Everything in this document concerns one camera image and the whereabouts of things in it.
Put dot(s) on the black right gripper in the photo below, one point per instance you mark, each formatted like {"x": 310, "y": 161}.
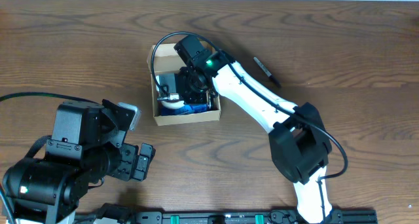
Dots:
{"x": 188, "y": 99}

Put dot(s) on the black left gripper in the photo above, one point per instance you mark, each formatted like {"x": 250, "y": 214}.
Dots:
{"x": 125, "y": 166}

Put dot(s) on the white masking tape roll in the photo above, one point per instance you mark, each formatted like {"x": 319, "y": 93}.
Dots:
{"x": 171, "y": 104}

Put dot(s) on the blue plastic case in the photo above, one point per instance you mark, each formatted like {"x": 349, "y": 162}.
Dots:
{"x": 185, "y": 110}

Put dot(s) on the cardboard box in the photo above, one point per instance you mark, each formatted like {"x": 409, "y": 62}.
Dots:
{"x": 167, "y": 61}

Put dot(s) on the black and white marker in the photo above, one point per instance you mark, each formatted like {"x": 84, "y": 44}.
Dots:
{"x": 267, "y": 72}

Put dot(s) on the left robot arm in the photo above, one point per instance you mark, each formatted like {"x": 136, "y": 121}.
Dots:
{"x": 86, "y": 145}

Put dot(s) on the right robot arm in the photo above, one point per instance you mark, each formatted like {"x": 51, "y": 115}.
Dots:
{"x": 299, "y": 146}

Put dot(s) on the green left clamp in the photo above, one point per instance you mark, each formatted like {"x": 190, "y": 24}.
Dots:
{"x": 174, "y": 219}

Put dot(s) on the green clamp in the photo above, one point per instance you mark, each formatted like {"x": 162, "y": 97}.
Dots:
{"x": 174, "y": 219}
{"x": 259, "y": 219}

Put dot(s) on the green right clamp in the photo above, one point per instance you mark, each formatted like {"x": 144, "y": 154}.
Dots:
{"x": 259, "y": 219}

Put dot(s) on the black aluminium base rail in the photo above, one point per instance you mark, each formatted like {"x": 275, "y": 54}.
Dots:
{"x": 273, "y": 216}

